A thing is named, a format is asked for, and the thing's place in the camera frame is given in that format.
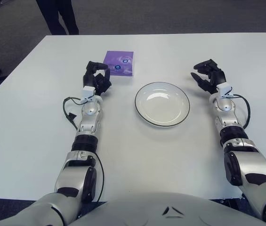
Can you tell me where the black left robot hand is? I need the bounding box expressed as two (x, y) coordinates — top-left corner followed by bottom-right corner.
(82, 60), (113, 96)

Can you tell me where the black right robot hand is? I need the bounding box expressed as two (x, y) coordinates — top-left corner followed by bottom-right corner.
(190, 58), (226, 95)

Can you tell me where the purple tissue paper pack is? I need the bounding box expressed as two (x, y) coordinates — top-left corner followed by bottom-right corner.
(103, 50), (135, 78)

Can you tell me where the white plate with black rim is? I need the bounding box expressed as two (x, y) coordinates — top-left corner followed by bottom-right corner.
(135, 81), (191, 129)

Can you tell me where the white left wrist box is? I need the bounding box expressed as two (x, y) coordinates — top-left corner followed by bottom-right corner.
(80, 86), (96, 103)

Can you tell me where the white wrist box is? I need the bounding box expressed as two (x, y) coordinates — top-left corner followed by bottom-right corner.
(216, 82), (234, 98)
(80, 86), (96, 103)

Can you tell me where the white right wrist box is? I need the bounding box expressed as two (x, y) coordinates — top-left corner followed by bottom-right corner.
(216, 82), (234, 98)

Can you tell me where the person in dark trousers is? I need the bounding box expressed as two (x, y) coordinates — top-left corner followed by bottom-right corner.
(35, 0), (80, 36)

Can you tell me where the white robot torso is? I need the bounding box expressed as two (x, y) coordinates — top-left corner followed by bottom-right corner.
(68, 192), (266, 226)

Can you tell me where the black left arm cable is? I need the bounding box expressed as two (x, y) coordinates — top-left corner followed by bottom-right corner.
(63, 96), (105, 203)

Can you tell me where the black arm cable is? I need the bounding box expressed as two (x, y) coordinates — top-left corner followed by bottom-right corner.
(231, 93), (251, 129)
(63, 96), (105, 203)

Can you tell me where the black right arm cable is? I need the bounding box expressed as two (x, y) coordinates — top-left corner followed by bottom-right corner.
(231, 93), (251, 129)

